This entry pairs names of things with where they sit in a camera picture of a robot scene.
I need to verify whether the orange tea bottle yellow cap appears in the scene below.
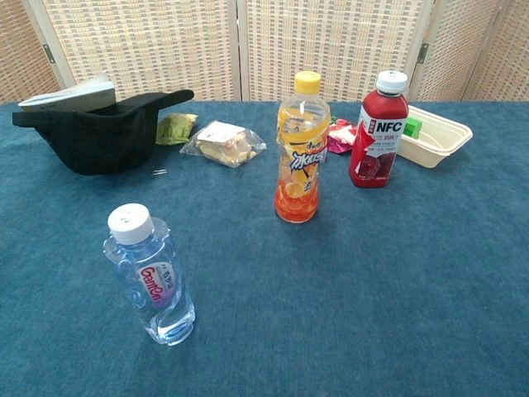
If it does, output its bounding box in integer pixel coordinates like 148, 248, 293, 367
274, 70, 332, 224

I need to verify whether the red juice bottle white cap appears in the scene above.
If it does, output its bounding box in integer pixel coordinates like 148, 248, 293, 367
349, 69, 410, 189

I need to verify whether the clear bag of snacks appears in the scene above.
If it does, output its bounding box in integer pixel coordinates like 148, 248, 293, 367
179, 120, 268, 169

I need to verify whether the red pink drink pouch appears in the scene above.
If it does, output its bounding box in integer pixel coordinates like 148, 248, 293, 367
326, 117, 359, 155

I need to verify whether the green snack packet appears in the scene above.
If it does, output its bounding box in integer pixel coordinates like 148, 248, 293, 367
155, 113, 198, 146

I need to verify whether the blue tablecloth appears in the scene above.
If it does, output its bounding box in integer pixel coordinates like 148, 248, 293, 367
0, 99, 529, 397

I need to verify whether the clear water bottle white cap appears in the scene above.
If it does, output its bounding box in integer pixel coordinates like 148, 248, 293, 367
102, 202, 196, 347

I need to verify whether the green plastic block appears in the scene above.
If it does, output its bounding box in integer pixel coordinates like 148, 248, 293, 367
403, 116, 423, 139

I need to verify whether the black baseball cap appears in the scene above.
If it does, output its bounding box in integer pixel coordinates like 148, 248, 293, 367
11, 88, 195, 176

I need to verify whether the beige food container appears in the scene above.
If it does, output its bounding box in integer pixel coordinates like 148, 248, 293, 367
396, 104, 474, 169

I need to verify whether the woven folding screen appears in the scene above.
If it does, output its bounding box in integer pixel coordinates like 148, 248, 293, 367
0, 0, 529, 104

